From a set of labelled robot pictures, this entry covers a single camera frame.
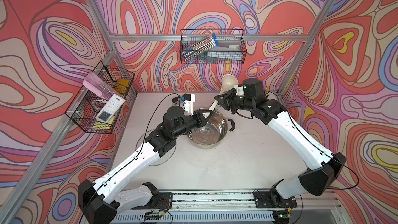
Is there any stainless steel pot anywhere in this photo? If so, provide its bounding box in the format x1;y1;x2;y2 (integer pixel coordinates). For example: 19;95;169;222
188;111;236;149

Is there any black wire basket wall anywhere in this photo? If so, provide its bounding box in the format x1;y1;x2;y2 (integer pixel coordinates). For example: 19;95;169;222
65;62;135;134
179;28;247;64

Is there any pink case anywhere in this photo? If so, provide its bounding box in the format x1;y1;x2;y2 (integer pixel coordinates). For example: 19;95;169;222
83;72;114;99

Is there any white calculator device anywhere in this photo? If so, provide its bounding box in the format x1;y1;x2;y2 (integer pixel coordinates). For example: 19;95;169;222
96;94;125;122

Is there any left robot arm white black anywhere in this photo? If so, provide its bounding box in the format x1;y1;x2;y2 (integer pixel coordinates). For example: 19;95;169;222
78;106;214;224

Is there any aluminium rail front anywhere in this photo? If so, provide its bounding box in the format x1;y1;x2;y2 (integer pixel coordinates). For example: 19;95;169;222
83;189;346;224

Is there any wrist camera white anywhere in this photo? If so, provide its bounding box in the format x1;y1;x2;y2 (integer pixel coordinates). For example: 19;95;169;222
182;93;196;115
234;85;244;96

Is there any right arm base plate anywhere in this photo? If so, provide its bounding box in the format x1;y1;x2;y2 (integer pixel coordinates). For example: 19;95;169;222
253;190;297;209

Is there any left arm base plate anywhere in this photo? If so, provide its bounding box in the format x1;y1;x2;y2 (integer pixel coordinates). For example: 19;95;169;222
136;192;173;211

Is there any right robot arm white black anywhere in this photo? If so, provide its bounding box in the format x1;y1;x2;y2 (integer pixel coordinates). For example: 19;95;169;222
215;75;347;207

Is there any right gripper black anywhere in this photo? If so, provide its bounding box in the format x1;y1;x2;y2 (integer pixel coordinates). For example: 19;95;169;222
214;88;254;115

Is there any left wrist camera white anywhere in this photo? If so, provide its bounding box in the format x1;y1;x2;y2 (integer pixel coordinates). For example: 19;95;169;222
182;93;196;115

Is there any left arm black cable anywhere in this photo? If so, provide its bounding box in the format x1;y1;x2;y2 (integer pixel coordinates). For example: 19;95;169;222
77;92;182;224

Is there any clear tube blue cap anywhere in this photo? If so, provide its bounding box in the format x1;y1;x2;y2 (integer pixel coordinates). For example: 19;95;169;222
181;34;219;61

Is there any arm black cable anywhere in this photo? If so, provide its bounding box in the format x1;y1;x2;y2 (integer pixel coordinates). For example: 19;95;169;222
267;90;360;191
77;92;182;224

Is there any grey box in basket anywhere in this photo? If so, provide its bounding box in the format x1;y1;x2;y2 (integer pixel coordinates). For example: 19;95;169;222
207;40;243;60

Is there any glass pot lid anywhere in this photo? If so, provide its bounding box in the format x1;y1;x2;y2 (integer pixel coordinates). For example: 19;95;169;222
135;129;177;167

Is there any grey black stapler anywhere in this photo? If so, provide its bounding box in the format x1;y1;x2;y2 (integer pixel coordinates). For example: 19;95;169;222
172;96;184;107

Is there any yellow notepad in basket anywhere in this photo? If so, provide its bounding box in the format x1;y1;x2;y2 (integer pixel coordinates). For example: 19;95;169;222
92;118;114;130

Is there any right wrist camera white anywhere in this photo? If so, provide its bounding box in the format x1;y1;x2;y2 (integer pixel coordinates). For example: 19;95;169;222
234;85;244;96

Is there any yellow sponge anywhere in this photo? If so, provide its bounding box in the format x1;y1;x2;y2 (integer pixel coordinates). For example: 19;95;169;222
115;79;130;95

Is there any cream plastic ladle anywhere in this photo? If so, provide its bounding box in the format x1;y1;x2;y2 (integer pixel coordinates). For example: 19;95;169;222
209;75;238;111

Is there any black wire basket left wall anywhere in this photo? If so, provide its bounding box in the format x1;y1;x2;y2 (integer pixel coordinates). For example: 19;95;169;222
65;62;135;134

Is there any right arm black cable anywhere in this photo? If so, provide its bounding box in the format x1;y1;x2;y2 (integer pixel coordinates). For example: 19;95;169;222
267;90;360;191

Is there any black wire basket back wall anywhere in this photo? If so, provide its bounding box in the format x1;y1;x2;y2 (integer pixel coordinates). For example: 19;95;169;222
179;28;247;64

